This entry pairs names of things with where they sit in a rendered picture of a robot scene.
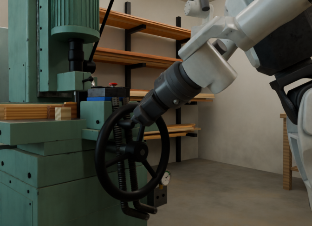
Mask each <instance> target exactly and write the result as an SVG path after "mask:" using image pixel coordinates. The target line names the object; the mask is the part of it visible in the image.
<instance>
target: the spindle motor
mask: <svg viewBox="0 0 312 226"><path fill-rule="evenodd" d="M51 20H52V29H51V35H52V38H54V39H55V40H59V41H61V42H66V43H68V39H69V38H80V39H84V44H89V43H94V42H97V41H99V40H100V33H99V0H51Z"/></svg>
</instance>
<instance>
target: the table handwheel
mask: <svg viewBox="0 0 312 226"><path fill-rule="evenodd" d="M138 104H139V102H133V103H129V104H126V105H123V106H121V107H119V108H118V109H117V110H115V111H114V112H113V113H112V114H111V115H110V116H109V117H108V118H107V120H106V121H105V122H104V124H103V126H102V128H101V130H100V132H99V134H98V137H97V141H96V146H95V153H94V162H95V169H96V174H97V177H98V180H99V182H100V184H101V186H102V187H103V189H104V190H105V191H106V192H107V193H108V194H109V195H110V196H111V197H113V198H115V199H117V200H120V201H124V202H132V201H137V200H140V199H142V198H144V197H145V196H147V195H148V194H150V193H151V192H152V191H153V190H154V189H155V188H156V187H157V185H158V184H159V182H160V181H161V179H162V177H163V175H164V173H165V171H166V168H167V165H168V161H169V154H170V139H169V132H168V129H167V126H166V124H165V122H164V120H163V118H162V116H160V117H159V118H157V120H156V122H155V123H156V125H157V127H158V129H159V132H160V135H161V141H162V152H161V158H160V162H159V165H158V168H157V170H156V172H155V171H154V170H153V169H152V167H151V166H150V164H149V163H148V161H147V160H146V158H147V156H148V152H149V150H148V146H147V144H146V143H144V142H142V140H143V134H144V130H145V126H142V125H140V128H139V132H138V136H137V139H136V141H134V140H133V141H130V142H129V143H128V144H126V143H123V144H122V145H121V146H120V149H119V150H120V153H121V154H122V155H120V156H118V157H116V158H113V159H111V160H108V161H105V152H110V153H116V147H115V142H113V141H108V138H109V135H110V133H111V131H112V129H113V127H114V126H115V125H116V123H117V122H118V121H119V120H120V119H121V118H122V117H124V116H125V115H127V114H129V113H132V112H133V111H134V108H136V107H137V105H138ZM126 159H128V160H131V161H135V162H141V163H142V164H143V165H144V166H145V168H146V169H147V170H148V172H149V173H150V175H151V176H152V178H151V180H150V181H149V182H148V183H147V184H146V185H145V186H144V187H142V188H140V189H138V190H136V191H132V192H127V191H123V190H121V189H119V188H117V187H116V186H115V185H114V184H113V182H112V181H111V179H110V178H109V175H108V173H107V169H106V168H108V167H110V166H112V165H114V164H116V163H118V162H121V161H123V160H126Z"/></svg>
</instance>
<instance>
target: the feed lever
mask: <svg viewBox="0 0 312 226"><path fill-rule="evenodd" d="M113 2H114V0H110V3H109V5H108V8H107V11H106V14H105V16H104V19H103V22H102V25H101V27H100V30H99V33H100V37H101V34H102V32H103V29H104V26H105V24H106V21H107V19H108V16H109V13H110V11H111V7H112V5H113ZM98 43H99V41H97V42H95V44H94V47H93V49H92V52H91V55H90V57H89V60H84V62H83V72H89V73H91V74H93V73H94V72H95V70H96V64H95V62H94V61H92V58H93V56H94V53H95V50H96V48H97V46H98Z"/></svg>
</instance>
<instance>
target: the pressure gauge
mask: <svg viewBox="0 0 312 226"><path fill-rule="evenodd" d="M166 177H167V178H166ZM170 181H171V172H170V171H169V170H166V171H165V173H164V175H163V177H162V179H161V181H160V182H159V189H163V185H164V186H166V185H168V184H169V183H170Z"/></svg>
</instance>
